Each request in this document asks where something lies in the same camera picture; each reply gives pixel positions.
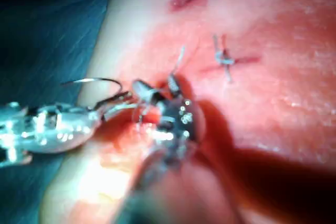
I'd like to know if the left arm needle driver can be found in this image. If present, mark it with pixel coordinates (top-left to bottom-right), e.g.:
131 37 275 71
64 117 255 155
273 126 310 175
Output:
0 101 105 168

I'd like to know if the right arm needle driver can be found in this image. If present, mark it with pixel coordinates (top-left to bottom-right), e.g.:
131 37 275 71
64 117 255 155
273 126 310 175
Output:
154 94 207 157

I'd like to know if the left arm needle driver jaw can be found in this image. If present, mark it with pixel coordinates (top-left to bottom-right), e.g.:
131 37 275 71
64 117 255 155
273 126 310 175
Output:
92 91 133 113
102 102 140 123

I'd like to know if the right arm needle driver jaw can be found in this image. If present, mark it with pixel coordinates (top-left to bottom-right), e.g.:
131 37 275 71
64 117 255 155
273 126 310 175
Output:
167 73 194 99
132 79 160 104

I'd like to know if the curved steel needle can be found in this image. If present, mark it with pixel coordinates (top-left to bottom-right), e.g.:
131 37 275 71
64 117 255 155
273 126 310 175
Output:
60 77 124 96

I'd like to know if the blue thread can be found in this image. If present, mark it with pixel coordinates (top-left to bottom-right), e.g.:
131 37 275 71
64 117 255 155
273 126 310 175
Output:
132 45 186 127

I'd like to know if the blue stitching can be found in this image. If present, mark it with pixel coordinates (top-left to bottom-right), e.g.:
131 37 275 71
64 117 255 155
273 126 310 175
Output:
212 34 236 83

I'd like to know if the tissue pad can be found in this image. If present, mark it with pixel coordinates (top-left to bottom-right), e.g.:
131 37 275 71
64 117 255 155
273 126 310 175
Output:
39 0 336 224

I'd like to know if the cloth drape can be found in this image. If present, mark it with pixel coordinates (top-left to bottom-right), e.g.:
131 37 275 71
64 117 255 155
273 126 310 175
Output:
0 0 118 224

